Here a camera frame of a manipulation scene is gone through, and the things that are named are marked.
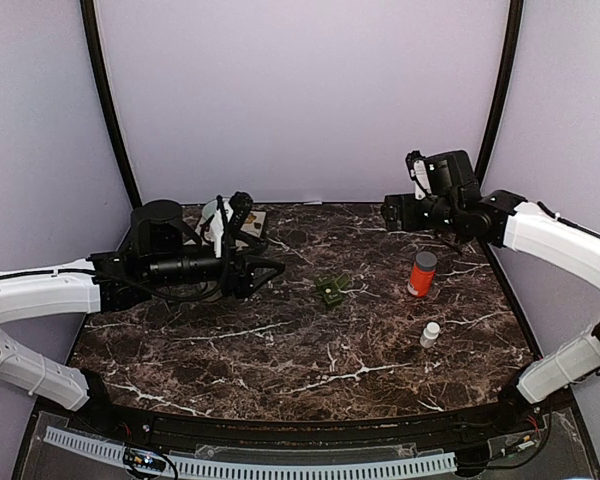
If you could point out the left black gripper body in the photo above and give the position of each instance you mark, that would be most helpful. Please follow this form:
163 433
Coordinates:
232 282

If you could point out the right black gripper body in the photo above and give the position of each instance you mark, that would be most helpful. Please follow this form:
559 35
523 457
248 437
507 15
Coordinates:
412 220

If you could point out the grey bottle cap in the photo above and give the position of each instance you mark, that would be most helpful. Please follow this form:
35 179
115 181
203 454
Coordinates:
426 261

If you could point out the orange pill bottle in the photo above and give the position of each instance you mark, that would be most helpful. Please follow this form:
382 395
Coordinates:
420 280

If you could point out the small white pill bottle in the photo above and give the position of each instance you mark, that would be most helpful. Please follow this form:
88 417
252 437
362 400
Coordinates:
430 334

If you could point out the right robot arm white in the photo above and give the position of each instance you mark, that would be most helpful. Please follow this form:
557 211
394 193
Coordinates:
447 197

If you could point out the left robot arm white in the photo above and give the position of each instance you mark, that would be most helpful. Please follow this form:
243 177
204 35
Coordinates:
161 256

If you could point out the square floral ceramic plate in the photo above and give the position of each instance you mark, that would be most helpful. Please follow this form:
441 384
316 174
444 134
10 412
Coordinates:
255 222

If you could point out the teal ceramic bowl on plate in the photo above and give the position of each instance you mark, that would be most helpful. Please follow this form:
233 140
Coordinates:
208 212

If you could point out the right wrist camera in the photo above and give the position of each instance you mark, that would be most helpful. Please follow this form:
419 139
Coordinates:
418 167

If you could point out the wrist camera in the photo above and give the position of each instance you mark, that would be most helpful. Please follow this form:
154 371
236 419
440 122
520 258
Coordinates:
234 212
418 167

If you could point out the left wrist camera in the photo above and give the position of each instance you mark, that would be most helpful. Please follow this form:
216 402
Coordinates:
234 212

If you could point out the black front table rail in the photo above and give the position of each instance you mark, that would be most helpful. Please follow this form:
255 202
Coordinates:
157 421

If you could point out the grey slotted cable duct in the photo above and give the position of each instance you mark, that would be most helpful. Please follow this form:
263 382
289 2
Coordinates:
236 463

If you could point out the black right corner frame post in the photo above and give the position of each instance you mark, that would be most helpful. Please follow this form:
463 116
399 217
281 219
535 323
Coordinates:
504 74

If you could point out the black corner frame post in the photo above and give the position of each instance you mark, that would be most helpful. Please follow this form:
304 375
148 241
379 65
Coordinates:
103 88
504 74

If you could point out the black left corner frame post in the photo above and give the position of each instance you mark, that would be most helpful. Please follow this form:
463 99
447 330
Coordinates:
103 88

